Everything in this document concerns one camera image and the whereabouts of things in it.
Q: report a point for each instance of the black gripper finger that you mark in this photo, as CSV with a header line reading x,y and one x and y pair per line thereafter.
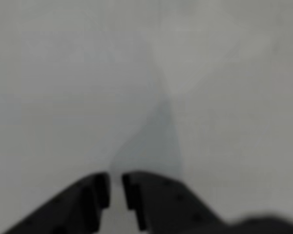
x,y
180,209
68,209

